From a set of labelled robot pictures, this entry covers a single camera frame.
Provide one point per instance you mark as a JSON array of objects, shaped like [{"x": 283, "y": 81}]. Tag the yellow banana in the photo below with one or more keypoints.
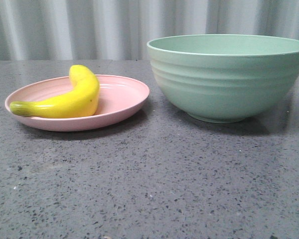
[{"x": 81, "y": 101}]

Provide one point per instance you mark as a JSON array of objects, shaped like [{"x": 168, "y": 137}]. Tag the pink plate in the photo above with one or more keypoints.
[{"x": 120, "y": 97}]

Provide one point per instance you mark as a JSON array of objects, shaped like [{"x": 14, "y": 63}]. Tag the green bowl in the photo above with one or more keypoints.
[{"x": 224, "y": 77}]

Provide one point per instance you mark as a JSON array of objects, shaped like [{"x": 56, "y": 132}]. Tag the white curtain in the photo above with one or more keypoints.
[{"x": 120, "y": 29}]

